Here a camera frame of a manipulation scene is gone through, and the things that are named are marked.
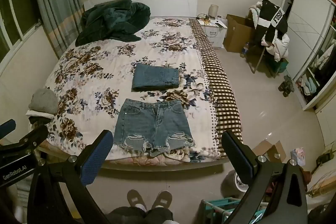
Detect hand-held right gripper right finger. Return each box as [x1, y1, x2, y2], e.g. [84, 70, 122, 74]
[221, 130, 308, 224]

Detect small open cardboard box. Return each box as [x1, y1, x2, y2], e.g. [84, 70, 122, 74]
[253, 140, 287, 162]

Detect ripped denim shorts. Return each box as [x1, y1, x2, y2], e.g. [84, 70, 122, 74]
[113, 98, 195, 157]

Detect green box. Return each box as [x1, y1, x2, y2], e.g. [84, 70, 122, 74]
[273, 59, 289, 74]

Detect white nightstand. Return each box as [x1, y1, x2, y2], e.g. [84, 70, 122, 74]
[198, 18, 228, 49]

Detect pair of dark shoes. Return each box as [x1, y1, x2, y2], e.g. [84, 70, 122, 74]
[278, 74, 296, 97]

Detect black and white jacket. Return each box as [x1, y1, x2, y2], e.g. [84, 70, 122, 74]
[256, 0, 289, 46]

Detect person's grey slipper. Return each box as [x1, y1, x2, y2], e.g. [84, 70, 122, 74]
[127, 189, 148, 212]
[151, 190, 173, 210]

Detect chair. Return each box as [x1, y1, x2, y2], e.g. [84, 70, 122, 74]
[248, 39, 286, 79]

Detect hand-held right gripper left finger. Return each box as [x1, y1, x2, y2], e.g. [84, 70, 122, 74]
[27, 130, 114, 224]

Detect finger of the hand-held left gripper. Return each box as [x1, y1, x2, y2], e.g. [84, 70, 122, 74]
[0, 119, 16, 140]
[12, 124, 49, 155]

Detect window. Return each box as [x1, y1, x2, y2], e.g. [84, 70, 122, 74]
[0, 0, 43, 63]

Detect person's dark trousers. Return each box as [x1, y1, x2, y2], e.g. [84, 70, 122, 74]
[107, 206, 174, 224]

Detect white puffer jacket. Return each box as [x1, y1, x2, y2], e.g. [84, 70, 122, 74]
[261, 34, 290, 62]

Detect dark green blanket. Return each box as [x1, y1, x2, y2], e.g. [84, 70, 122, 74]
[75, 0, 152, 46]

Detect teal rack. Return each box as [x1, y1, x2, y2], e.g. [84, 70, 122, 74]
[200, 197, 245, 224]

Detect plastic bottle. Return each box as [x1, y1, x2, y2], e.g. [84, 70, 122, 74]
[240, 42, 250, 58]

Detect folded blue jeans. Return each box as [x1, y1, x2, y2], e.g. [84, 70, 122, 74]
[132, 63, 180, 91]

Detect pink printed box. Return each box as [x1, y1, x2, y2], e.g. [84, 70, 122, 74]
[290, 147, 306, 167]

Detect grey folded clothes pile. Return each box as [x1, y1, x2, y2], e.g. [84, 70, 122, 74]
[29, 89, 59, 115]

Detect person's left grey slipper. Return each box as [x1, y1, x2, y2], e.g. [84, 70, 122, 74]
[127, 189, 148, 212]

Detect brown checked bed sheet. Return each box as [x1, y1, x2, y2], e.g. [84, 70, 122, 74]
[189, 19, 243, 159]

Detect person's right grey slipper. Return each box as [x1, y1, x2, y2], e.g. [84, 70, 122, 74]
[151, 190, 173, 210]

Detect white bed headboard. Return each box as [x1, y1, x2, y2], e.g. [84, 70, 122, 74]
[83, 0, 199, 18]

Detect white wardrobe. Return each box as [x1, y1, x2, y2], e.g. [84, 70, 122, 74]
[280, 0, 336, 111]

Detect bed with floral cover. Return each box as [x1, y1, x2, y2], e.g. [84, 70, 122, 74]
[43, 17, 226, 161]

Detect grey wheel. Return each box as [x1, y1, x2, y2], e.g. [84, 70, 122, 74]
[226, 170, 249, 199]

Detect white cloth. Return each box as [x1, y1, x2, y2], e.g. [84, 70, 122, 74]
[26, 109, 55, 120]

